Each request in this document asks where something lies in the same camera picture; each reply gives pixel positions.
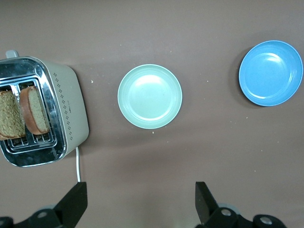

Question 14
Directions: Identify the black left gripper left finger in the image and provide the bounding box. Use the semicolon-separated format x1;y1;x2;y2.
0;181;88;228

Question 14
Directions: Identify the pale green plate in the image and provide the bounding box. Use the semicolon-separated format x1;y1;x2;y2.
117;64;183;130

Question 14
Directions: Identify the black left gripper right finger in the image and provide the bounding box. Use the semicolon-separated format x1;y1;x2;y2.
195;181;285;228

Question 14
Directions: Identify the beige chrome two-slot toaster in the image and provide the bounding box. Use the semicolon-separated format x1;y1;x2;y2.
0;49;90;168

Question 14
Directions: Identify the brown crust bread slice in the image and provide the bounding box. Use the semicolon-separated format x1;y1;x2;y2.
0;89;26;141
19;85;51;135

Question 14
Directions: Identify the white toaster power cable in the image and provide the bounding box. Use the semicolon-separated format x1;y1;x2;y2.
75;146;84;183

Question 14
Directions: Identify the blue plate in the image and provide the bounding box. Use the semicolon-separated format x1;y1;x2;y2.
238;40;304;107

